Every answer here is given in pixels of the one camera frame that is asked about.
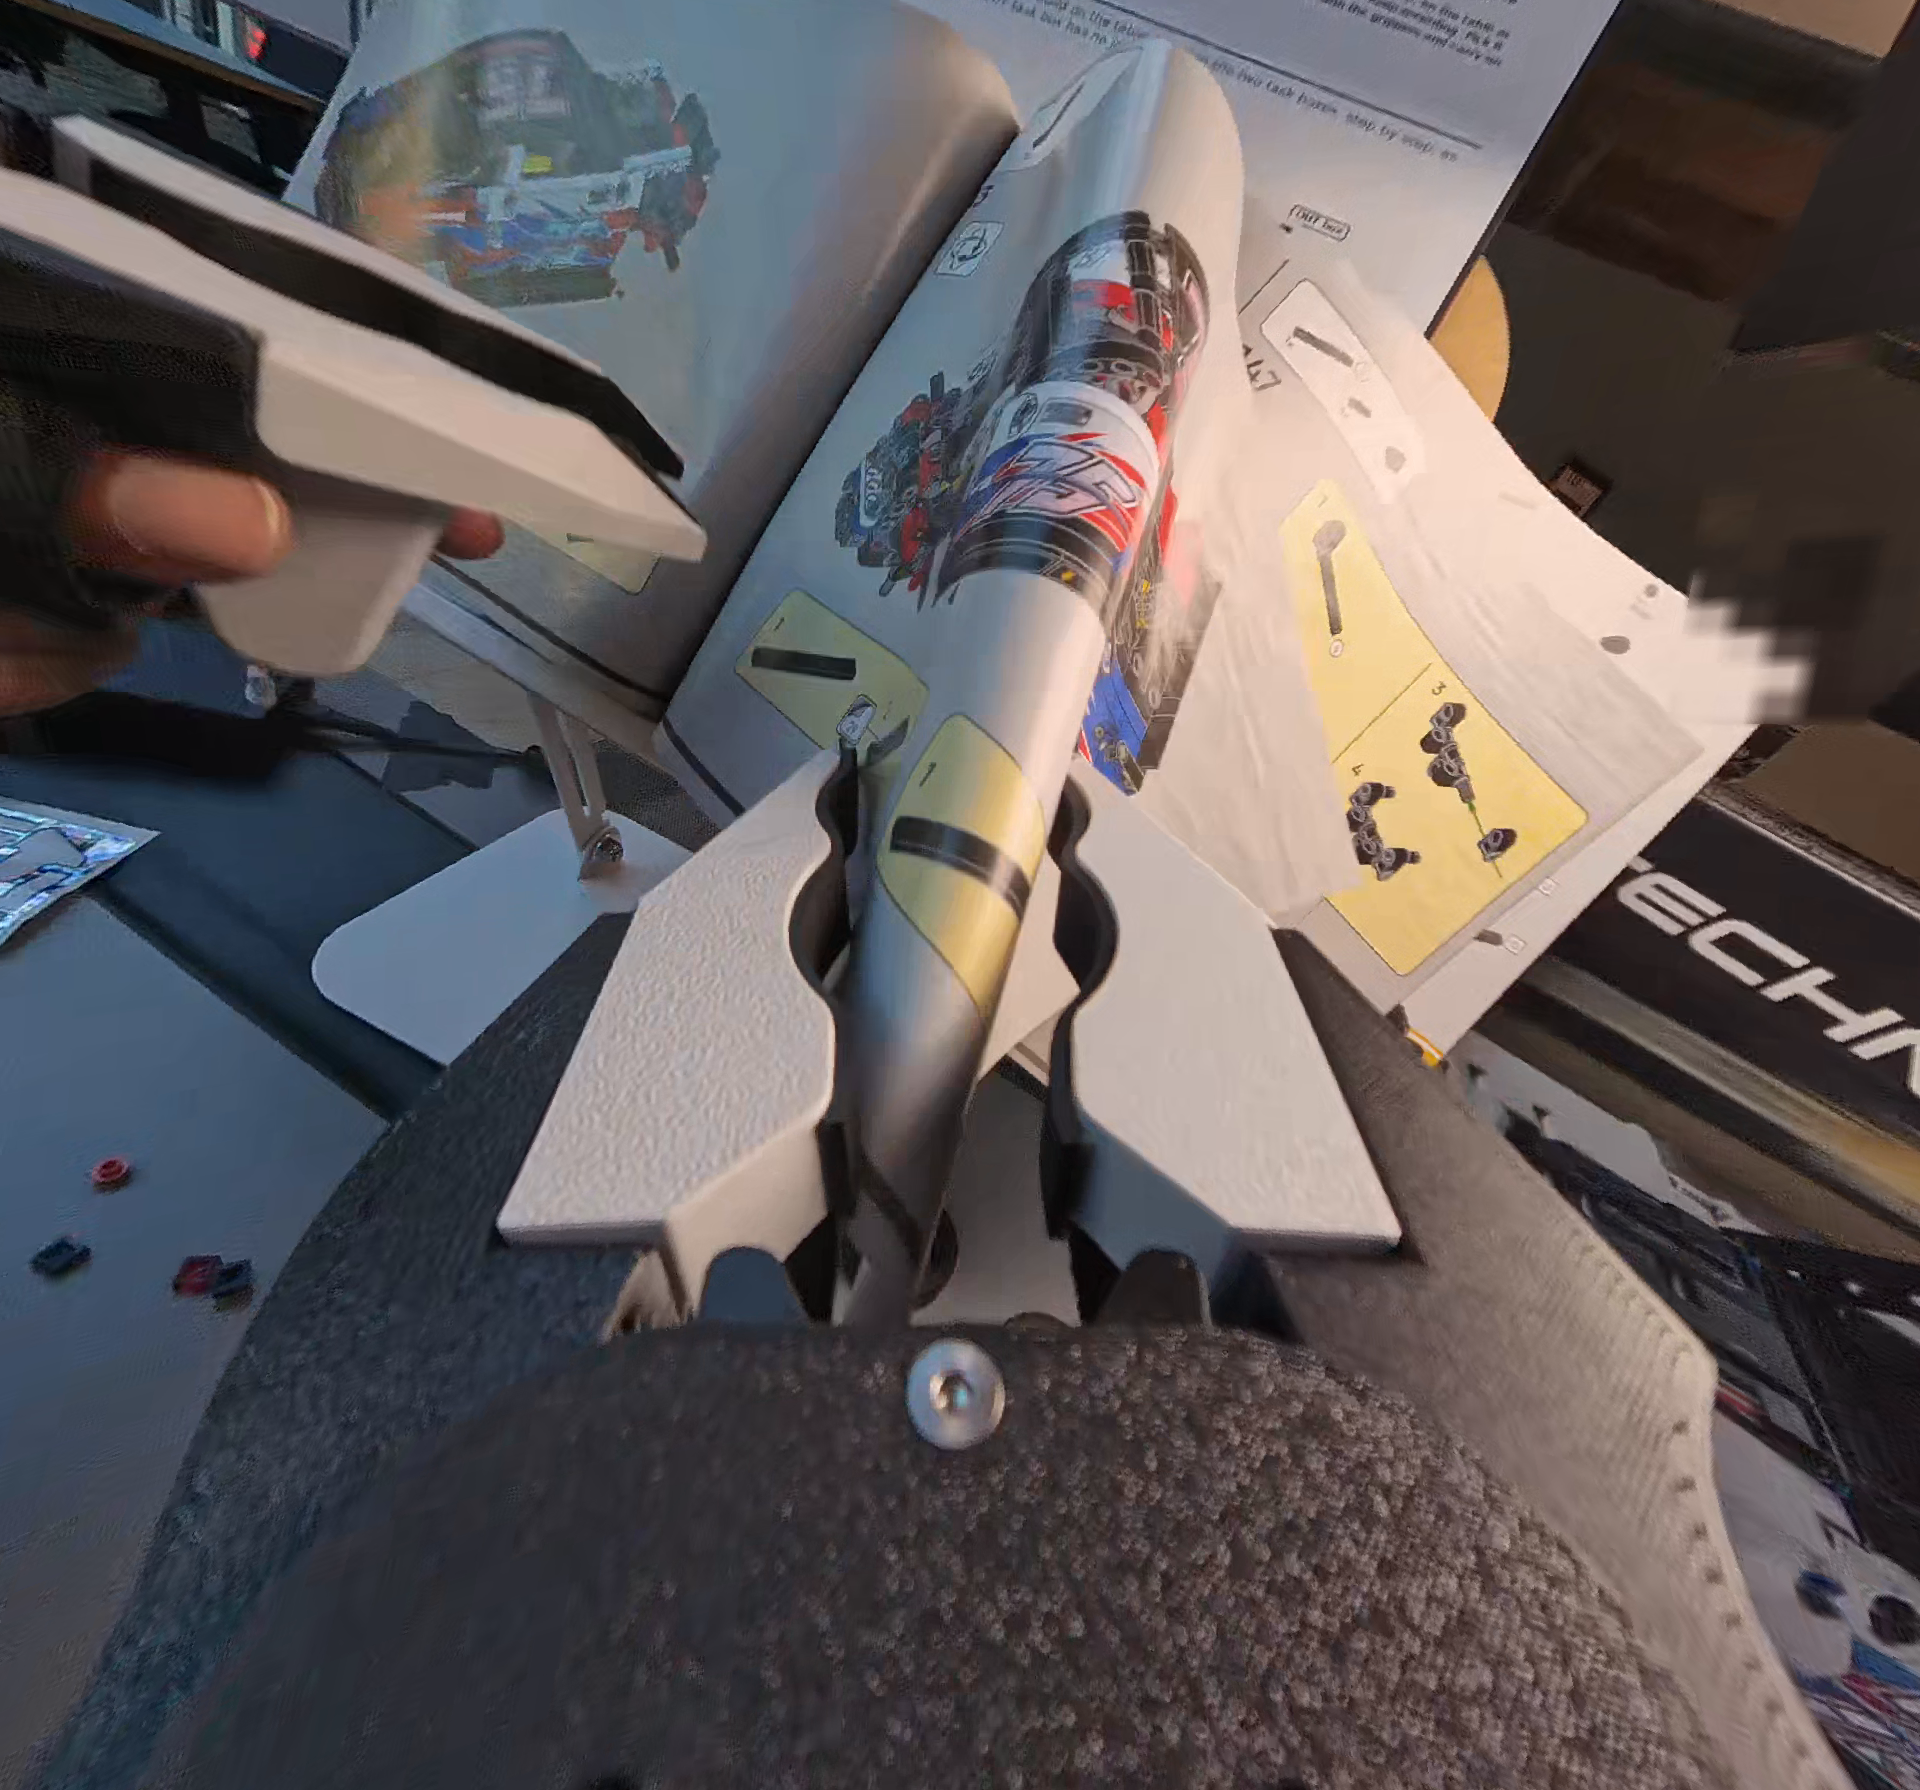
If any lego set cardboard box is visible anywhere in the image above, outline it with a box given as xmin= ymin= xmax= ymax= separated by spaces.
xmin=1411 ymin=770 xmax=1920 ymax=1790

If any person's left hand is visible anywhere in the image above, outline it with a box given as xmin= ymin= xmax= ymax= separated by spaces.
xmin=0 ymin=452 xmax=502 ymax=720

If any holographic sticker sheet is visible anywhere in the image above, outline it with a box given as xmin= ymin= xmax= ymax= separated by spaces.
xmin=0 ymin=795 xmax=161 ymax=946

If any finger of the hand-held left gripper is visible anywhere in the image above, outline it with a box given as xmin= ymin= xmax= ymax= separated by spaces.
xmin=51 ymin=114 xmax=687 ymax=483
xmin=0 ymin=167 xmax=710 ymax=564

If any lego instruction booklet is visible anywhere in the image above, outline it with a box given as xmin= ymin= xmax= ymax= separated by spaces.
xmin=284 ymin=0 xmax=1757 ymax=1064

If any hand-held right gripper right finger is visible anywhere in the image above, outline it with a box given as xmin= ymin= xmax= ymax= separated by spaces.
xmin=1048 ymin=802 xmax=1406 ymax=1288

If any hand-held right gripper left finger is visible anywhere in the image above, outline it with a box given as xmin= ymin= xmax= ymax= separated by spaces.
xmin=496 ymin=754 xmax=852 ymax=1316

